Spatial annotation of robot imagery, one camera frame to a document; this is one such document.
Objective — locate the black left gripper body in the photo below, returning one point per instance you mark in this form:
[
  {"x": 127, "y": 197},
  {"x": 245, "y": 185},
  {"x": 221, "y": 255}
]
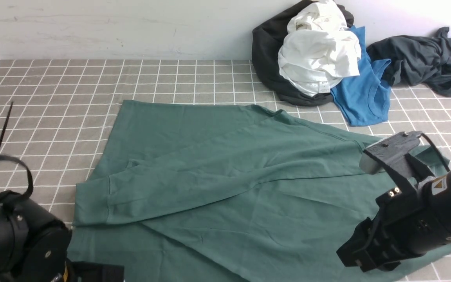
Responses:
[{"x": 82, "y": 271}]

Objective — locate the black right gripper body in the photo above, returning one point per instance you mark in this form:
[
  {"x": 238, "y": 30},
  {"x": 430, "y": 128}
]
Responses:
[{"x": 405, "y": 227}]

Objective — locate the green long-sleeve top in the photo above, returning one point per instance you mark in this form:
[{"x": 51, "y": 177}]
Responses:
[{"x": 188, "y": 193}]

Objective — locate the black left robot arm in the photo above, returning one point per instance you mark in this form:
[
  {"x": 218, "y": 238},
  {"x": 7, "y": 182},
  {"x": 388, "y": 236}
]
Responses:
[{"x": 34, "y": 244}]

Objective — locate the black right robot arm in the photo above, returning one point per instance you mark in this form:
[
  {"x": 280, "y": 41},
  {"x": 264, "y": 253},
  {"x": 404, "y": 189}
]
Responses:
[{"x": 438, "y": 190}]

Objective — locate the blue t-shirt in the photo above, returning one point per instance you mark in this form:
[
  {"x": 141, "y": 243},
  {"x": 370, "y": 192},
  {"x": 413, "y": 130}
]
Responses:
[{"x": 364, "y": 100}]

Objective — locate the grey checked tablecloth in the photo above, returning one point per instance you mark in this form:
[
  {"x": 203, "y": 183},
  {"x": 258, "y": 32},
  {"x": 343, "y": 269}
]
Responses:
[{"x": 64, "y": 110}]

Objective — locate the dark grey crumpled garment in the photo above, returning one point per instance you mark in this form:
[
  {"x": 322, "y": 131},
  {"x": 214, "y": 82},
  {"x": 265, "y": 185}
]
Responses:
[{"x": 416, "y": 60}]

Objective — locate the white garment in pile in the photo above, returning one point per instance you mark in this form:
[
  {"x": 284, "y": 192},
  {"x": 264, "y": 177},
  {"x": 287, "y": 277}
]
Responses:
[{"x": 319, "y": 49}]

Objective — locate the black garment in pile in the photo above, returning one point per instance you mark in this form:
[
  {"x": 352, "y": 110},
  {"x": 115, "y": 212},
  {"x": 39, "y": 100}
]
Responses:
[{"x": 267, "y": 40}]

